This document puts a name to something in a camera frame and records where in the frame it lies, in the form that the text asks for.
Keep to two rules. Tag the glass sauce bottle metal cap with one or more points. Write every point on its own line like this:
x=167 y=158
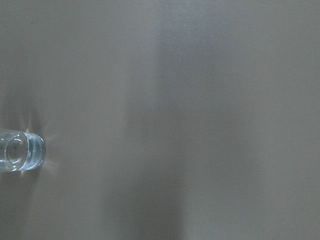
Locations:
x=20 y=151

